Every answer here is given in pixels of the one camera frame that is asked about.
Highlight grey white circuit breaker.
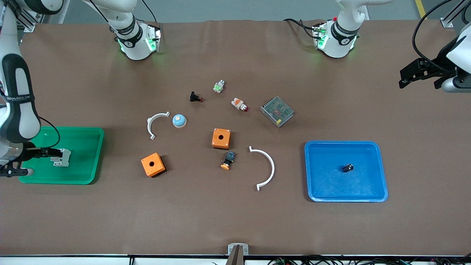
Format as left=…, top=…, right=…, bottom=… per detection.
left=51, top=148, right=71, bottom=167

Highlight green plastic tray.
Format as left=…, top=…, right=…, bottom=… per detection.
left=19, top=127, right=105, bottom=185

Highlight orange single-hole button box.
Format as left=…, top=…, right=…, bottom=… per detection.
left=212, top=128, right=231, bottom=150
left=141, top=152, right=166, bottom=178

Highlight blue plastic tray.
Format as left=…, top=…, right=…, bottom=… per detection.
left=304, top=140, right=389, bottom=203

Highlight perforated metal power supply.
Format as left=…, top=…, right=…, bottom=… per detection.
left=260, top=96, right=294, bottom=128

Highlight brown table cover mat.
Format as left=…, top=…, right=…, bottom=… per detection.
left=0, top=20, right=471, bottom=256

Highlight red pushbutton white orange base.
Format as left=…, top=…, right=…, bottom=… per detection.
left=231, top=98, right=249, bottom=112

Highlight orange cap pushbutton blue block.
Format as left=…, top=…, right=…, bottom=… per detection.
left=220, top=151, right=236, bottom=170

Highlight long black arm cable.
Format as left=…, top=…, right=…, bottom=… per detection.
left=412, top=0, right=471, bottom=72

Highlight aluminium frame profile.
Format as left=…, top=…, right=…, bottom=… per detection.
left=15, top=7, right=41, bottom=33
left=440, top=0, right=471, bottom=28

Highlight small white half-ring clamp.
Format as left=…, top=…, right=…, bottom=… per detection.
left=147, top=112, right=170, bottom=140

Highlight black base cable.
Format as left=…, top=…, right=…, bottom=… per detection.
left=283, top=18, right=317, bottom=39

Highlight large white half-ring clamp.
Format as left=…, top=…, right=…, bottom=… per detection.
left=249, top=146, right=275, bottom=192

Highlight grey metal edge bracket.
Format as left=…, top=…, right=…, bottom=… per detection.
left=227, top=243, right=249, bottom=265

